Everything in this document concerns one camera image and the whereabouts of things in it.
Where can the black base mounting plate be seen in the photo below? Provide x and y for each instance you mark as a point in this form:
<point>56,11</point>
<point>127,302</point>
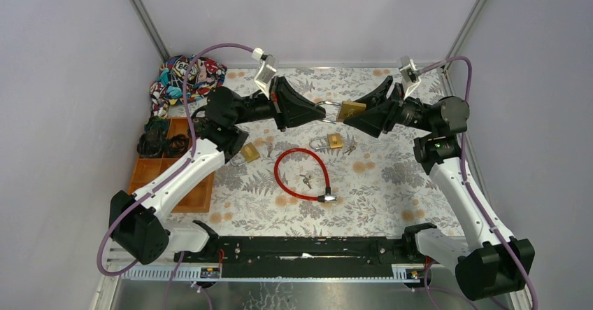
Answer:
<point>307,257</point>

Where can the brass padlock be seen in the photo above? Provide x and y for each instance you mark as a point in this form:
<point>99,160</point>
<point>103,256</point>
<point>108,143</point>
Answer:
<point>247,154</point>
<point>346,109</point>
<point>328,142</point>

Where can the silver keys of cable lock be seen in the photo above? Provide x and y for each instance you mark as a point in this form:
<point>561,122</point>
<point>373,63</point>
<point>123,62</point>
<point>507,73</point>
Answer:
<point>307,180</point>

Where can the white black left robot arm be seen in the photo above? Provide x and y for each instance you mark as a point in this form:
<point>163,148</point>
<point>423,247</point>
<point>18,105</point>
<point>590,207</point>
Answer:
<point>137,221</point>

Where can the colourful comic print cloth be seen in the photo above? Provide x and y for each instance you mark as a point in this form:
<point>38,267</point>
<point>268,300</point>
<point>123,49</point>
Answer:
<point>180,83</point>

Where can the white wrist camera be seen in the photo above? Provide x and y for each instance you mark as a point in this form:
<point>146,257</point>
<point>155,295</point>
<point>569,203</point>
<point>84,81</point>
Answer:
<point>410,76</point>
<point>266,71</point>

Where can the floral patterned table mat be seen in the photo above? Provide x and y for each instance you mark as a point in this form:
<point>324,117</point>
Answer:
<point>377,190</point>

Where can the orange wooden compartment tray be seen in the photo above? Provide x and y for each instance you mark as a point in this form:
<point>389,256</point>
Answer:
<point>163,142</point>

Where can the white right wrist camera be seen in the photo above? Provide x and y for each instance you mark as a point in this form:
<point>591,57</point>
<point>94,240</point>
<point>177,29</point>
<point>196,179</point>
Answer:
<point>410,76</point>

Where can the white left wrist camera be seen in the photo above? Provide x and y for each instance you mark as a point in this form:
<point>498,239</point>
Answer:
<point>266,71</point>

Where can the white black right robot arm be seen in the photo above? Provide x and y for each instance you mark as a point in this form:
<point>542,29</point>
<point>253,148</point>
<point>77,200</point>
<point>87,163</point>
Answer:
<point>491,261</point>

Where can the aluminium frame rail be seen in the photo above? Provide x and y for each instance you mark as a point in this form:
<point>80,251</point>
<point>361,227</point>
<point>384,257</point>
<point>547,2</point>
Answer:
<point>150,28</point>

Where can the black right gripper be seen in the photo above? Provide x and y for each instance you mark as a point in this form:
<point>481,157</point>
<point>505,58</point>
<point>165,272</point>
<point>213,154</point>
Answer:
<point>377,116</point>

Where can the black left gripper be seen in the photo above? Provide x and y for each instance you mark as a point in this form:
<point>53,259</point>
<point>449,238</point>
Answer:
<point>278,105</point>

